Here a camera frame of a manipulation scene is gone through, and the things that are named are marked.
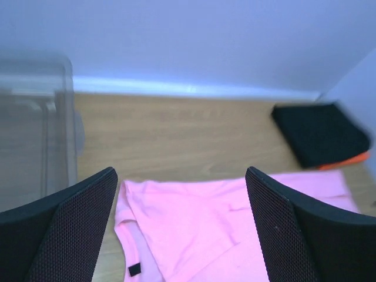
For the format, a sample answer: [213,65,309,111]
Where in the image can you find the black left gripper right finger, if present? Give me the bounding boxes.
[245,167,375,281]

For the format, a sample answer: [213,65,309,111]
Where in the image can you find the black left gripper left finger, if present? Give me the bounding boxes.
[1,167,118,281]

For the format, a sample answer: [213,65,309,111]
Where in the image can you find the pink t shirt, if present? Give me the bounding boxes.
[113,169,362,282]

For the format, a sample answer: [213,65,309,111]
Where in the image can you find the clear plastic bin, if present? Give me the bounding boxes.
[1,50,85,211]

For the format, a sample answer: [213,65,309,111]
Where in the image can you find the folded black t shirt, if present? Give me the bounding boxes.
[271,102,372,169]

